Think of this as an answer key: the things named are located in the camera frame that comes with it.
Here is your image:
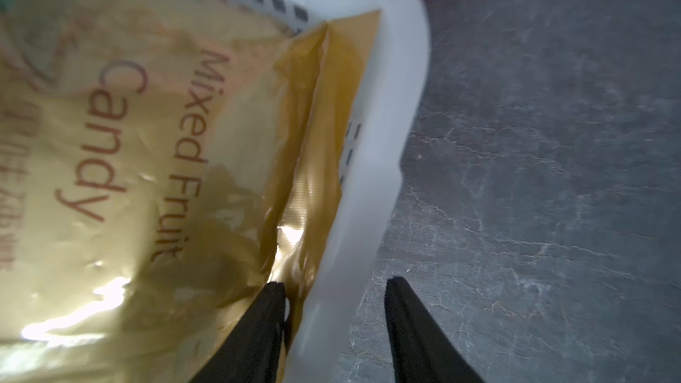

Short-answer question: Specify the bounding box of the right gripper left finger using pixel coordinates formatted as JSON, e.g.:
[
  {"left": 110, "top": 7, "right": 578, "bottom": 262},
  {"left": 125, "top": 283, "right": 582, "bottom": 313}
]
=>
[{"left": 192, "top": 282, "right": 287, "bottom": 383}]

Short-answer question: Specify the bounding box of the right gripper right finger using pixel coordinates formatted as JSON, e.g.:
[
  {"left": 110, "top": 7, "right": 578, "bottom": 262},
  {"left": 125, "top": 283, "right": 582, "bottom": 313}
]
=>
[{"left": 384, "top": 277, "right": 483, "bottom": 383}]

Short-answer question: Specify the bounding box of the large gold candy bag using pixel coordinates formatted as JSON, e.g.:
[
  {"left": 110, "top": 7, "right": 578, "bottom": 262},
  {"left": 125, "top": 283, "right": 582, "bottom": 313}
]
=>
[{"left": 1, "top": 0, "right": 381, "bottom": 382}]

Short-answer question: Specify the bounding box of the white plastic perforated basket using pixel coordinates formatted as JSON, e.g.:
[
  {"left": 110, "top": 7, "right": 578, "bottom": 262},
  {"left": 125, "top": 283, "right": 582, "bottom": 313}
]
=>
[{"left": 232, "top": 0, "right": 430, "bottom": 382}]

